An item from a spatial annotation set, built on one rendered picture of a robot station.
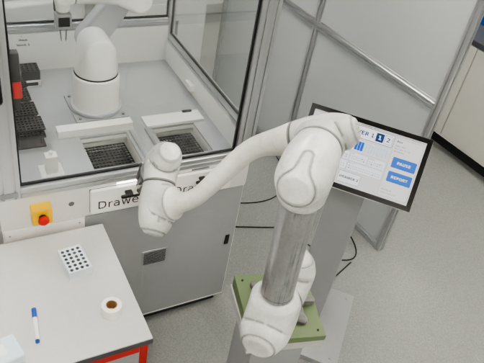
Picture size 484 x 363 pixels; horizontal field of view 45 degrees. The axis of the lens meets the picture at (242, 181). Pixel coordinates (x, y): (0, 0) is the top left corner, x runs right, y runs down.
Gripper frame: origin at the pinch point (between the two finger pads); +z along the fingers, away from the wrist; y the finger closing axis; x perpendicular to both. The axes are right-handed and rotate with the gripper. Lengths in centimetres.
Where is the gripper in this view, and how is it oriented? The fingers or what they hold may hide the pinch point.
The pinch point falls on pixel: (138, 189)
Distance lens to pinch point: 216.9
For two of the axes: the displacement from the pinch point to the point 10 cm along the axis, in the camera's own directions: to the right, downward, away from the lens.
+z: -3.9, 2.9, 8.8
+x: -8.8, 1.7, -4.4
